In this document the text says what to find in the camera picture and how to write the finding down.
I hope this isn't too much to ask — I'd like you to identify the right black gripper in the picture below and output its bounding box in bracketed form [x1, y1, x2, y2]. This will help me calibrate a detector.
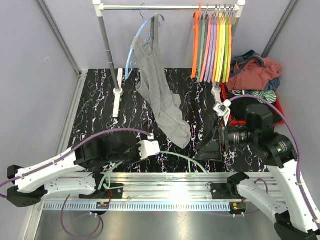
[195, 117, 258, 160]

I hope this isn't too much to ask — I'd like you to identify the mint green hanger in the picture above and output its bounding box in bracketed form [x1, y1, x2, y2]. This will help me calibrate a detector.
[97, 151, 210, 190]

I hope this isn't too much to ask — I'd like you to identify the grey tank top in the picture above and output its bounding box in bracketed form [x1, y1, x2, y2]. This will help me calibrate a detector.
[131, 12, 192, 149]

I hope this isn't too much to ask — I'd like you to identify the red tank top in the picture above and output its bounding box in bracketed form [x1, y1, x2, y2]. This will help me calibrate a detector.
[226, 55, 283, 92]

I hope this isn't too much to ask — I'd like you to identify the light blue hanger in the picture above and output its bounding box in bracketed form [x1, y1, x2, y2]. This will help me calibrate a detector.
[124, 3, 166, 80]

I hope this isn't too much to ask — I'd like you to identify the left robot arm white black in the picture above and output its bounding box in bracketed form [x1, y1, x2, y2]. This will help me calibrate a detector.
[6, 132, 141, 208]

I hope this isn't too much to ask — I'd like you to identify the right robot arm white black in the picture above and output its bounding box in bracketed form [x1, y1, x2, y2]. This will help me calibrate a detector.
[195, 103, 320, 240]

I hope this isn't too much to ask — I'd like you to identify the orange-yellow hanger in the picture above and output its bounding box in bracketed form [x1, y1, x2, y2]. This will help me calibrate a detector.
[212, 13, 221, 83]

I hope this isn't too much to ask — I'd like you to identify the purple hanger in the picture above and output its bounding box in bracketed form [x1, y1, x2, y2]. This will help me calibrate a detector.
[204, 14, 217, 83]

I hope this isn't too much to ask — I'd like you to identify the yellow hanger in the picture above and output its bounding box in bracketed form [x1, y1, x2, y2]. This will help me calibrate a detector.
[215, 13, 226, 83]

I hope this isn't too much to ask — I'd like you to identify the lime green hanger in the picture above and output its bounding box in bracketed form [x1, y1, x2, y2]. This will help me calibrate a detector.
[222, 16, 230, 83]

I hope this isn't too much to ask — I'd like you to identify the red plastic bin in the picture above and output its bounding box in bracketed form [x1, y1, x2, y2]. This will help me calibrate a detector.
[220, 82, 286, 127]

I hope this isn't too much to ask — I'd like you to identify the black garment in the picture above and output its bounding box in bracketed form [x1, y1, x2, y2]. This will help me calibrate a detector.
[230, 97, 284, 126]

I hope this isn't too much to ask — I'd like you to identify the green striped garment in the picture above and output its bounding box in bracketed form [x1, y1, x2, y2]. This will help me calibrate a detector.
[232, 90, 277, 104]

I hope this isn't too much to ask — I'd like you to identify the blue grey garment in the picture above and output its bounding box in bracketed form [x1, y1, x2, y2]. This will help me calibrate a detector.
[229, 49, 281, 92]

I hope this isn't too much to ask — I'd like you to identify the white metal clothes rack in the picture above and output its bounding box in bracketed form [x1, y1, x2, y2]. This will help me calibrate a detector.
[92, 0, 246, 118]

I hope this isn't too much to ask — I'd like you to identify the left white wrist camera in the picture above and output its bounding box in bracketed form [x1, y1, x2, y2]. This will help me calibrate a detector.
[138, 140, 161, 160]

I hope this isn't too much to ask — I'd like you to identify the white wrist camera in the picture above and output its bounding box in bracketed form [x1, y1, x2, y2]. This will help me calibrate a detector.
[213, 99, 232, 126]
[138, 140, 161, 160]

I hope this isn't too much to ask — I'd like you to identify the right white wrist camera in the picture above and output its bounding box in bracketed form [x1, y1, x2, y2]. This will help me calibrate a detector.
[213, 99, 232, 126]

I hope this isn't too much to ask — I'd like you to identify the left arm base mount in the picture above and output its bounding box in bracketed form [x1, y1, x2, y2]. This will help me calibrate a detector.
[79, 183, 124, 200]

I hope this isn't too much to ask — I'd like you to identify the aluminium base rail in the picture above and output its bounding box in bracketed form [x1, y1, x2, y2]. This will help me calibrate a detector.
[34, 172, 241, 212]

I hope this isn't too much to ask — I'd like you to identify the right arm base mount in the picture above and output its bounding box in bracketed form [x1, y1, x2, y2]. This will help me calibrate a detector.
[210, 183, 239, 200]

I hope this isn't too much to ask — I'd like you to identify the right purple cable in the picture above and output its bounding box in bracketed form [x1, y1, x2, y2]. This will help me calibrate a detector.
[228, 94, 318, 226]

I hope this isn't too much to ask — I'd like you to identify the purple cable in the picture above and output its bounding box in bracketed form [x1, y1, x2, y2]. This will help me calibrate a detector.
[228, 94, 318, 226]
[0, 127, 155, 237]

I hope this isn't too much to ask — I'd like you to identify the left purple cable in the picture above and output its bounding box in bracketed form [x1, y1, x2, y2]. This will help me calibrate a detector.
[0, 127, 155, 237]

